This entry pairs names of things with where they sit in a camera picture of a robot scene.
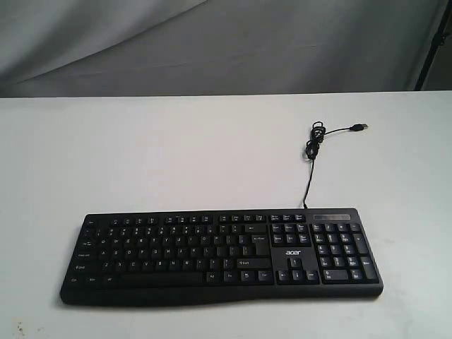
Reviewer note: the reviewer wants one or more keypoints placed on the black tripod stand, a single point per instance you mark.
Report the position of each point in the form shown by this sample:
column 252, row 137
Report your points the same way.
column 437, row 41

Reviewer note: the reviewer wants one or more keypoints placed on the black acer keyboard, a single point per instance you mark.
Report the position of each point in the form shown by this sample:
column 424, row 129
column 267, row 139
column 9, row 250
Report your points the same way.
column 162, row 259

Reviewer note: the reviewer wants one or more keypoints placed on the grey backdrop cloth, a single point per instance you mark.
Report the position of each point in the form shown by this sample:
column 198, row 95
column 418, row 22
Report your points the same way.
column 157, row 48

